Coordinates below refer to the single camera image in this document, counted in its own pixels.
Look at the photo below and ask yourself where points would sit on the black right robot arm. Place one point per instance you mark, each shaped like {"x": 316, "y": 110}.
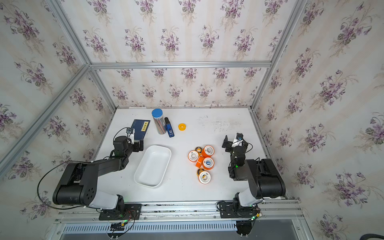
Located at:
{"x": 262, "y": 176}

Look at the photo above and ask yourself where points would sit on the orange sealing tape roll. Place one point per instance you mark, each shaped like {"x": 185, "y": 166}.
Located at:
{"x": 193, "y": 156}
{"x": 205, "y": 178}
{"x": 208, "y": 151}
{"x": 200, "y": 161}

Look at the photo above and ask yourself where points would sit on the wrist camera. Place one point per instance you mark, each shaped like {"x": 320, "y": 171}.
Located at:
{"x": 130, "y": 132}
{"x": 239, "y": 139}

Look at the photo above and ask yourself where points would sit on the white plastic storage box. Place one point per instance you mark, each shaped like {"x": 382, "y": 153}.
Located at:
{"x": 152, "y": 167}

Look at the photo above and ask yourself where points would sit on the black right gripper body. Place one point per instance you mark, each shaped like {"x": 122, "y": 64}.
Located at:
{"x": 228, "y": 148}

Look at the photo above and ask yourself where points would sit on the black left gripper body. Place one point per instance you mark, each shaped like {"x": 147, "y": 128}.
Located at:
{"x": 135, "y": 148}

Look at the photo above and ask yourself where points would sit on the blue stapler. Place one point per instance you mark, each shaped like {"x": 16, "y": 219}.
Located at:
{"x": 169, "y": 127}

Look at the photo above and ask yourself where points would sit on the aluminium front rail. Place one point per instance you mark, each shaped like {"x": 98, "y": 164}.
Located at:
{"x": 193, "y": 211}

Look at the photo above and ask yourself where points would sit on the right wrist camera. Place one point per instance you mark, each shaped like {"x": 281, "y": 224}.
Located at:
{"x": 239, "y": 139}

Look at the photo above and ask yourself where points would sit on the blue-centred orange tape roll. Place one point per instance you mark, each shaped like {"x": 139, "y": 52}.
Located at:
{"x": 208, "y": 164}

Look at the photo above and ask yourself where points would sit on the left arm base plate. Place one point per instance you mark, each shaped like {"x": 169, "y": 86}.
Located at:
{"x": 129, "y": 212}

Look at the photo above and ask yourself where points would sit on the blue-lidded pencil tube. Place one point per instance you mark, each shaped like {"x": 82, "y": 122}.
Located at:
{"x": 159, "y": 121}

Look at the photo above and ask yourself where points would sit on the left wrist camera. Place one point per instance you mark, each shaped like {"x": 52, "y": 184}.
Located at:
{"x": 130, "y": 132}

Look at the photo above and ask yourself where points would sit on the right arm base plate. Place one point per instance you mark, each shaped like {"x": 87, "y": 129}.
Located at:
{"x": 231, "y": 210}

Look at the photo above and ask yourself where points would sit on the yellow tape roll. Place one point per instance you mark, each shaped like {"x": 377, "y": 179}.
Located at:
{"x": 182, "y": 127}

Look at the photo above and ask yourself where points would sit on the dark blue book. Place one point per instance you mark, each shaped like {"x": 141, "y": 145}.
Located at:
{"x": 140, "y": 128}

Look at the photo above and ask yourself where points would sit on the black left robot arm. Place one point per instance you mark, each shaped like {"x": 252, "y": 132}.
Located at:
{"x": 78, "y": 184}

